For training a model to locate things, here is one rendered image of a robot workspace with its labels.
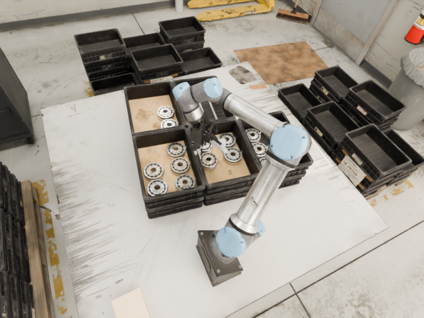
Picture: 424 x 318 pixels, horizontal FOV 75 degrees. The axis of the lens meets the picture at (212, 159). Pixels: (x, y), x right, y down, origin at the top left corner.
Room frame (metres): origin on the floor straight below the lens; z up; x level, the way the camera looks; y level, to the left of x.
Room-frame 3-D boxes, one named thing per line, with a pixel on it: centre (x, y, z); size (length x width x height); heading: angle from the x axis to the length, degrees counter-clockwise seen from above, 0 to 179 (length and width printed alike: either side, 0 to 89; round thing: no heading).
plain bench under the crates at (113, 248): (0.97, 0.07, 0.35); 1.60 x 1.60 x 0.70; 32
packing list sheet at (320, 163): (1.17, -0.60, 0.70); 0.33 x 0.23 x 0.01; 32
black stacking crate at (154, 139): (0.80, 0.22, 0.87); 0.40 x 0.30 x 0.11; 23
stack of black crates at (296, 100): (2.09, -0.76, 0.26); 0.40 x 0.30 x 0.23; 32
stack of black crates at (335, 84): (2.30, -1.10, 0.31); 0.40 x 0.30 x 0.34; 32
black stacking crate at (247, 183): (0.92, -0.05, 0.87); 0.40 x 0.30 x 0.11; 23
